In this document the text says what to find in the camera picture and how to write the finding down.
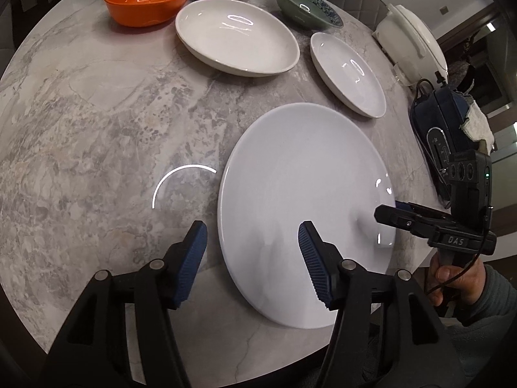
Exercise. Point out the dark blue appliance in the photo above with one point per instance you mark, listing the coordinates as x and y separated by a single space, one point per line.
442 117

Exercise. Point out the small white plate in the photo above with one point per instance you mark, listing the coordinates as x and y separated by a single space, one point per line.
347 74

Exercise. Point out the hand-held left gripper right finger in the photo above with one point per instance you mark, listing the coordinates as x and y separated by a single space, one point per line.
316 264

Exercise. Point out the orange bowl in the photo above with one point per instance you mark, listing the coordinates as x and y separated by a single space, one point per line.
147 2

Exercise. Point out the person's right hand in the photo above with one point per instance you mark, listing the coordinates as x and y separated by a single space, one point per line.
450 277

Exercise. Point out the person's right forearm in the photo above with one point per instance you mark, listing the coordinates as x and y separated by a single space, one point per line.
492 323

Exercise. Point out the green patterned bowl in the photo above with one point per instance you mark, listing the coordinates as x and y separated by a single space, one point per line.
305 6

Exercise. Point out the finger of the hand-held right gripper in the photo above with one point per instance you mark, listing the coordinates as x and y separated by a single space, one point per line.
404 220
428 211

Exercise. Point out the white cloth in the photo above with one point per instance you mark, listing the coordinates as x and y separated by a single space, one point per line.
478 123

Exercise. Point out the deep oval white plate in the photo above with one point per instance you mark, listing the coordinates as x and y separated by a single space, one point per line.
236 34

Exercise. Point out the large white plate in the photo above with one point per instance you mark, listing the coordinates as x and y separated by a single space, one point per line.
299 178

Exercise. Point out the white lidded cooker pot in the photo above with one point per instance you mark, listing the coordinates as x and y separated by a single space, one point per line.
412 40

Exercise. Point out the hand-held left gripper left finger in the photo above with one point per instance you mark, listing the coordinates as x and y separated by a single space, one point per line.
189 264

